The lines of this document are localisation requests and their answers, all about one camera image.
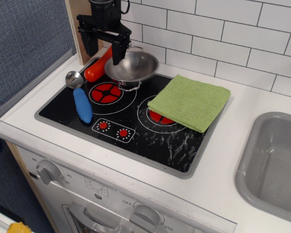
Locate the black toy stove top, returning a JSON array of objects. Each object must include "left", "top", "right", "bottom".
[{"left": 35, "top": 74, "right": 217, "bottom": 179}]

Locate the silver oven door handle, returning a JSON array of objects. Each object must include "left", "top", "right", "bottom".
[{"left": 69, "top": 202, "right": 137, "bottom": 233}]

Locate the grey oven knob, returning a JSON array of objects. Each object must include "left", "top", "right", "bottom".
[
  {"left": 129, "top": 205, "right": 161, "bottom": 233},
  {"left": 36, "top": 160, "right": 61, "bottom": 184}
]

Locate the blue handled ice cream scoop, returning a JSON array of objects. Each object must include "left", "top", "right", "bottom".
[{"left": 65, "top": 71, "right": 93, "bottom": 124}]

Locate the grey right oven knob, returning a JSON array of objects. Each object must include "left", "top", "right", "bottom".
[{"left": 129, "top": 205, "right": 161, "bottom": 233}]

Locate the grey plastic sink basin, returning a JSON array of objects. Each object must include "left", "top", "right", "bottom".
[{"left": 235, "top": 112, "right": 291, "bottom": 222}]

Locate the green folded cloth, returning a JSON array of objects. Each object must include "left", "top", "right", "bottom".
[{"left": 147, "top": 75, "right": 231, "bottom": 133}]

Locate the wooden side post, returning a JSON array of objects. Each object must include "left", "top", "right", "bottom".
[{"left": 65, "top": 0, "right": 107, "bottom": 66}]

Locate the red toy sausage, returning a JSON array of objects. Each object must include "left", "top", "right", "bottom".
[{"left": 84, "top": 47, "right": 113, "bottom": 83}]

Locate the grey left oven knob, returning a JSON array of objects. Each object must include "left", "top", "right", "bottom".
[{"left": 36, "top": 160, "right": 61, "bottom": 184}]

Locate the stainless steel pot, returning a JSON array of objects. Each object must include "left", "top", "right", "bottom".
[{"left": 104, "top": 46, "right": 159, "bottom": 92}]

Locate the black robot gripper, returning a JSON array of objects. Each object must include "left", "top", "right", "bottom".
[{"left": 77, "top": 0, "right": 131, "bottom": 65}]

